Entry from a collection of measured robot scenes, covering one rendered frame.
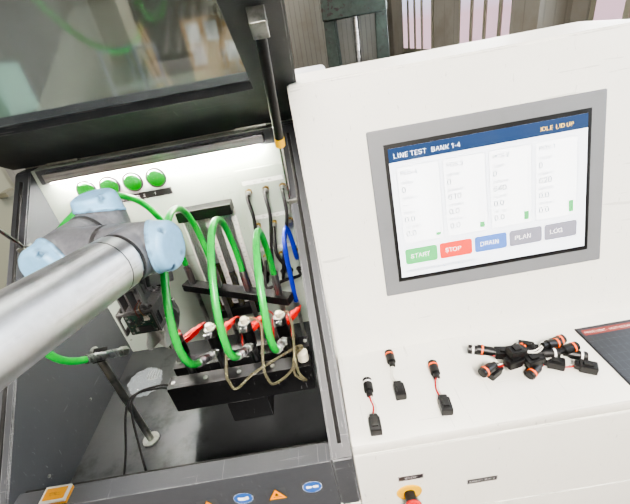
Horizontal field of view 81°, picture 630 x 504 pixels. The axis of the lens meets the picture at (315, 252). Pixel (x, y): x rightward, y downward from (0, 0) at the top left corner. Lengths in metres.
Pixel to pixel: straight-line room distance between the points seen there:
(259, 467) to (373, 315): 0.38
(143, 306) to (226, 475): 0.35
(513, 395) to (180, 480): 0.65
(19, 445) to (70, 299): 0.62
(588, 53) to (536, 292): 0.48
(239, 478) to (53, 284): 0.52
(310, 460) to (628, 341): 0.69
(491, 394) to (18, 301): 0.75
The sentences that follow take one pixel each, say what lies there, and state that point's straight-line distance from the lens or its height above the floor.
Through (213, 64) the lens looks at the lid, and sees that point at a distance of 0.74.
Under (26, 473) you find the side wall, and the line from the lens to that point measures 1.06.
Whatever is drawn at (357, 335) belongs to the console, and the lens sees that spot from 0.87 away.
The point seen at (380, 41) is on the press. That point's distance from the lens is 5.53.
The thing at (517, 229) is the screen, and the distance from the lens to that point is 0.89.
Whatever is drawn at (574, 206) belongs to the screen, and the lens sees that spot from 0.95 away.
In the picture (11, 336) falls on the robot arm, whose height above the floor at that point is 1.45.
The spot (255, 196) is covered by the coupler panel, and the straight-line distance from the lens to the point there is 1.01.
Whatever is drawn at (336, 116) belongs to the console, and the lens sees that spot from 0.76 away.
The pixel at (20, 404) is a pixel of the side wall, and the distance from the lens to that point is 1.03.
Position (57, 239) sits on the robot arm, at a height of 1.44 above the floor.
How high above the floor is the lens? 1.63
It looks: 30 degrees down
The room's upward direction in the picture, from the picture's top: 11 degrees counter-clockwise
